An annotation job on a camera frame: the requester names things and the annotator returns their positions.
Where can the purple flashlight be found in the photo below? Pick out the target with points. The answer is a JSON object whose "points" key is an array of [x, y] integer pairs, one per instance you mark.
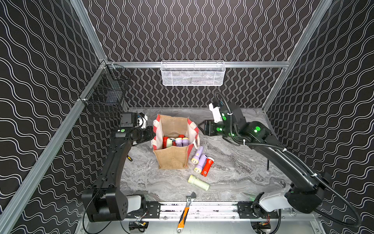
{"points": [[195, 159], [199, 167], [179, 142], [185, 141]]}

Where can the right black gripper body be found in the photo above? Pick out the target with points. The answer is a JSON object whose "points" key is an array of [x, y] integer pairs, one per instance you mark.
{"points": [[209, 127]]}

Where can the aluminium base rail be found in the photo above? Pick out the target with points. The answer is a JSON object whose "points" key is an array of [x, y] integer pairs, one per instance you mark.
{"points": [[209, 211]]}

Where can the white wire mesh basket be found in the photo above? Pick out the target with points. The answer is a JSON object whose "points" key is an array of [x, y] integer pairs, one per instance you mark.
{"points": [[192, 73]]}

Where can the orange handled adjustable wrench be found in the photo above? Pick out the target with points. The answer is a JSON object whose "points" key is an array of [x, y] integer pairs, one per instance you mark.
{"points": [[182, 221]]}

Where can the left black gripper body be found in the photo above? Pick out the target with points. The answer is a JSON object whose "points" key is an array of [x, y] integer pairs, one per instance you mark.
{"points": [[149, 133]]}

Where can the black wire mesh basket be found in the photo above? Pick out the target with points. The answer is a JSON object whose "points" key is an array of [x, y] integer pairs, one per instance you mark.
{"points": [[104, 95]]}

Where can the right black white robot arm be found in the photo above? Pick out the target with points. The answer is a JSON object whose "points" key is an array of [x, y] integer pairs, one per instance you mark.
{"points": [[306, 190]]}

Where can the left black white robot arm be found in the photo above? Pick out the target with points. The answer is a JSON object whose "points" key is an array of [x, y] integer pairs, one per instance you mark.
{"points": [[105, 201]]}

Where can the red jute Christmas tote bag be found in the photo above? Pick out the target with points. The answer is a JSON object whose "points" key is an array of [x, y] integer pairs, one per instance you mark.
{"points": [[174, 158]]}

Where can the green flashlight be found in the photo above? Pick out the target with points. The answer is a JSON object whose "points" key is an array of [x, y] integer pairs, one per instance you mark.
{"points": [[199, 183], [170, 142]]}

